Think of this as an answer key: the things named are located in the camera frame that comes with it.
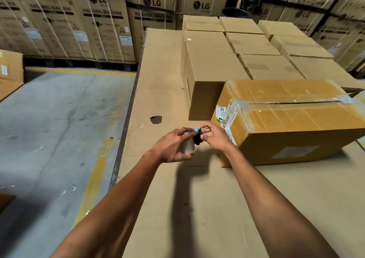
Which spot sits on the person's right thumb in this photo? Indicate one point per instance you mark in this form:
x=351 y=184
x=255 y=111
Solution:
x=206 y=137

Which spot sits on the person's left fingers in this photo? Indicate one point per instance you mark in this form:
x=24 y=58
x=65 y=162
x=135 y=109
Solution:
x=179 y=131

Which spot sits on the large taped cardboard box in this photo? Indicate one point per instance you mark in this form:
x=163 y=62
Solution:
x=288 y=118

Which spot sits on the labelled cardboard carton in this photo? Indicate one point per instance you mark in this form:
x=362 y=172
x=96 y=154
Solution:
x=10 y=69

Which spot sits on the blue black tape dispenser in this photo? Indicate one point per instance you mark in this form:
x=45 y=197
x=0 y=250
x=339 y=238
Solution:
x=197 y=140

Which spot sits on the large cardboard sheet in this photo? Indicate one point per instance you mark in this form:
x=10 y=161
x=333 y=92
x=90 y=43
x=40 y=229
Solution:
x=159 y=95

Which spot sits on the wall of printed appliance cartons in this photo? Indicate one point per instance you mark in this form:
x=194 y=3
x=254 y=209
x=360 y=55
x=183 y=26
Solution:
x=99 y=24

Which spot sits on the person's left forearm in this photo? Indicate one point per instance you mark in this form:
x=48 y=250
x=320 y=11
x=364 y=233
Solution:
x=114 y=215

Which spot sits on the person's right forearm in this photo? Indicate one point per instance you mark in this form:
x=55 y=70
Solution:
x=271 y=206

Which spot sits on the stack of plain cardboard boxes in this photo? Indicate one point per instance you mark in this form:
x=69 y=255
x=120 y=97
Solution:
x=209 y=61

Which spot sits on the person's left hand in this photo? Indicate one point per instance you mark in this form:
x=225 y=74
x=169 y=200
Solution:
x=166 y=146

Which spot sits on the person's right hand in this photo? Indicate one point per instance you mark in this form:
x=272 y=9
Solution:
x=219 y=138

